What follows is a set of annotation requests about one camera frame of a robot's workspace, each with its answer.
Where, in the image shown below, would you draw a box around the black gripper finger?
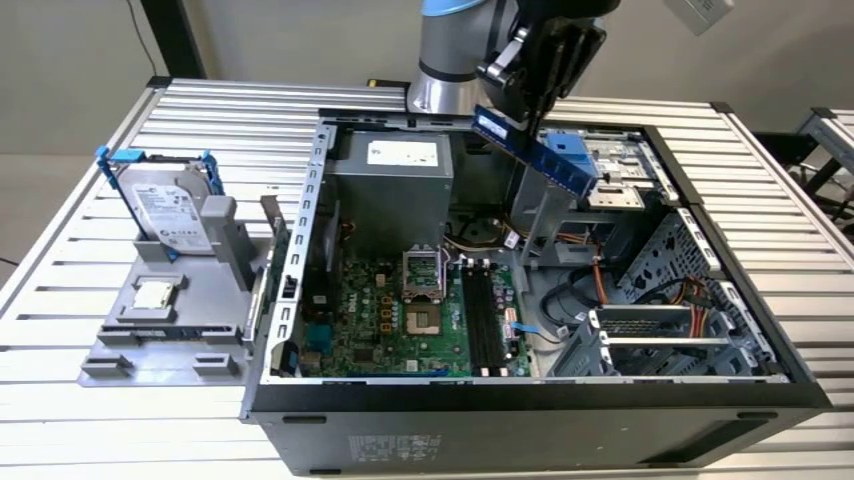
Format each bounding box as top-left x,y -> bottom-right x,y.
533,24 -> 609,134
474,27 -> 546,122

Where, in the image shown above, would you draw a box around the blue RAM stick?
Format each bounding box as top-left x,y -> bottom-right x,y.
470,103 -> 598,197

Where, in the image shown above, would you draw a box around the blue drive latch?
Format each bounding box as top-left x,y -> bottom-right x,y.
545,131 -> 592,160

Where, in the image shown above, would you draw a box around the silver drive cage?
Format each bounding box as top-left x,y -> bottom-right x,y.
510,127 -> 673,264

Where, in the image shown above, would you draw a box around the grey power supply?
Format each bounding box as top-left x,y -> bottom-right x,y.
325,130 -> 457,251

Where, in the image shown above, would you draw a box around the metal socket cover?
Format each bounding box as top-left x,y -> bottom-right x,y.
399,243 -> 449,304

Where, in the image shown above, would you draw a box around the aluminium side table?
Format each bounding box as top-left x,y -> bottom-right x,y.
792,106 -> 854,221

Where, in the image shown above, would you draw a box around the green graphics card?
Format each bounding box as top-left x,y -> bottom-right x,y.
243,196 -> 297,357

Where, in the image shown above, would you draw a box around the CPU socket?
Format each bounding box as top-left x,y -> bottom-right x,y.
405,303 -> 446,342

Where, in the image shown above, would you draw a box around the metal disk bay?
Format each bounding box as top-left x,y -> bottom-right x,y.
558,302 -> 781,380

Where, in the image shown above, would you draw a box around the green motherboard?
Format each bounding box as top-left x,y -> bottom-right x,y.
297,248 -> 536,380

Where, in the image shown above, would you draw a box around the silver hard disk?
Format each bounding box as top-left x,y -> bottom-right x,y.
113,159 -> 222,259

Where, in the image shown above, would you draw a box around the blue expansion slot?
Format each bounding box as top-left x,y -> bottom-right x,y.
345,368 -> 450,379

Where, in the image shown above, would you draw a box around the blue disk carrier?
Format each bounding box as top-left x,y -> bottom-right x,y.
95,145 -> 226,264

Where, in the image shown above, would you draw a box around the grey parts rack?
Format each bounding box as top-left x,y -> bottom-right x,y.
73,197 -> 269,394

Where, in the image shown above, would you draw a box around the silver CPU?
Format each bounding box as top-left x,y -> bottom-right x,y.
133,281 -> 177,312

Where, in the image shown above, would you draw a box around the black PC case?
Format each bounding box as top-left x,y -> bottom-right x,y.
238,107 -> 834,476

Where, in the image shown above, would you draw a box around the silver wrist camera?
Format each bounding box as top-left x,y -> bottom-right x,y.
662,0 -> 737,37

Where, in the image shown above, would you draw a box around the power supply wire bundle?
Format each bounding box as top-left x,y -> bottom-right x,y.
441,207 -> 526,257

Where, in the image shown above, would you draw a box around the orange data cable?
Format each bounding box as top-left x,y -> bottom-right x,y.
560,228 -> 610,307

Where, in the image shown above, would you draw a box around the black cable bundle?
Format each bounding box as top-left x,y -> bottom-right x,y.
538,282 -> 597,347

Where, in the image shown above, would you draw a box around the blue tabbed data cable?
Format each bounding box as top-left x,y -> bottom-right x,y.
506,322 -> 566,346

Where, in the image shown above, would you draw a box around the black vertical post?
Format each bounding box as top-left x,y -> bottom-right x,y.
139,0 -> 206,80

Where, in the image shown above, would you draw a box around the orange yellow power wires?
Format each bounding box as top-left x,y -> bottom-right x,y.
633,276 -> 728,347

